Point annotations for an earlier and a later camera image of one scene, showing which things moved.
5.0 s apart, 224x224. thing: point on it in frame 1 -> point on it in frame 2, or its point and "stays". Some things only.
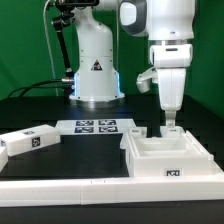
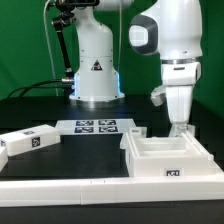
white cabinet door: [138, 132] stays
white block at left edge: [4, 157] stays
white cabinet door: [172, 132] -> [177, 130]
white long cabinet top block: [30, 139] stays
